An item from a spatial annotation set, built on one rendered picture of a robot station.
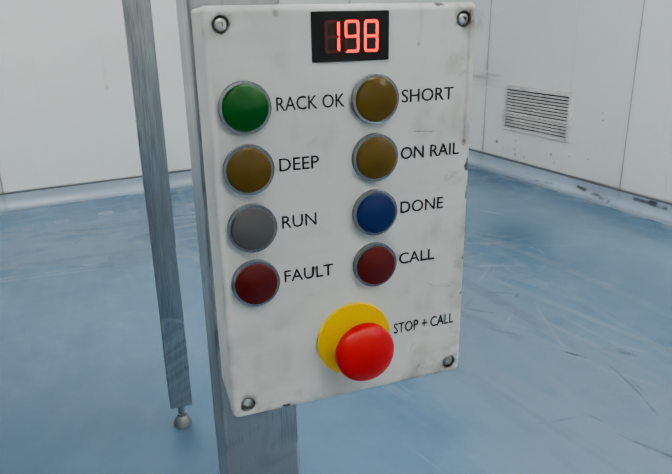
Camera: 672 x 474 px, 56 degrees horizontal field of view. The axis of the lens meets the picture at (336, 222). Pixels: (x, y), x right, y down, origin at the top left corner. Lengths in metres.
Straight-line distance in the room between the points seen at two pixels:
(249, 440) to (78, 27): 3.71
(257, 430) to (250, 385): 0.10
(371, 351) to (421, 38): 0.20
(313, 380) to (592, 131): 3.64
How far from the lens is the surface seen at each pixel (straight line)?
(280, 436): 0.53
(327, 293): 0.41
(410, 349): 0.46
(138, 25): 1.52
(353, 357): 0.41
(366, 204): 0.39
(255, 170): 0.36
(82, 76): 4.13
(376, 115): 0.38
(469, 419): 1.87
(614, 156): 3.92
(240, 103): 0.36
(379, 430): 1.80
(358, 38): 0.38
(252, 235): 0.38
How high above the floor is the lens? 1.08
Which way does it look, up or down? 19 degrees down
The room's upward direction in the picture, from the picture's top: 1 degrees counter-clockwise
